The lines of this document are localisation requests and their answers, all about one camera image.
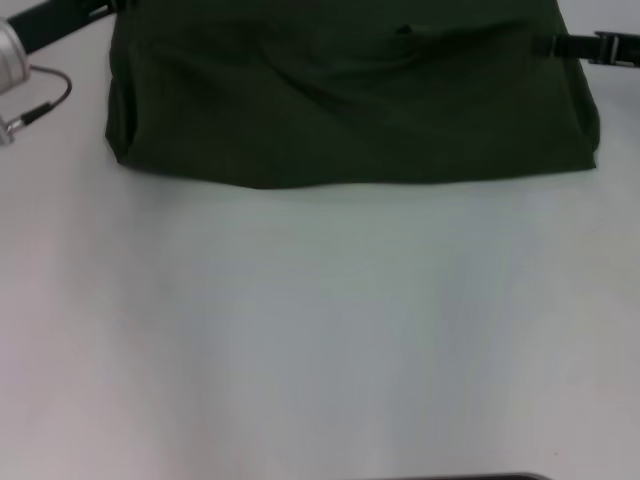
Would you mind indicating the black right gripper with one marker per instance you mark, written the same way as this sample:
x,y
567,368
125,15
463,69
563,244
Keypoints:
x,y
622,47

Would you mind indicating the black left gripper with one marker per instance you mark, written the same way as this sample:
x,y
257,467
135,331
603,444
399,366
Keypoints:
x,y
50,22

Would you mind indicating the dark green FREE T-shirt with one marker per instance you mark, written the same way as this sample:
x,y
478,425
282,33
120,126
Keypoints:
x,y
350,100

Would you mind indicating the dark grey torso edge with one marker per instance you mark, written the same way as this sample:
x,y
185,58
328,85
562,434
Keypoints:
x,y
500,477

